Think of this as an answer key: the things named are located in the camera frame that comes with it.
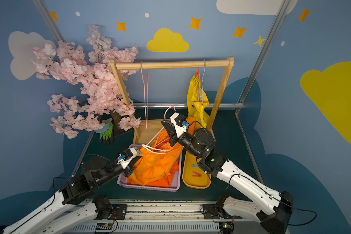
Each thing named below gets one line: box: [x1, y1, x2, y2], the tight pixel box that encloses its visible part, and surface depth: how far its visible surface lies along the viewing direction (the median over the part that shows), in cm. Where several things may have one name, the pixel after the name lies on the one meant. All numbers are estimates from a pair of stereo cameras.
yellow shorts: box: [186, 75, 211, 132], surface depth 85 cm
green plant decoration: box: [94, 117, 114, 140], surface depth 106 cm
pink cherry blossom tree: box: [31, 25, 141, 140], surface depth 73 cm
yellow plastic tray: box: [182, 150, 212, 190], surface depth 88 cm
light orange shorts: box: [131, 129, 184, 186], surface depth 72 cm
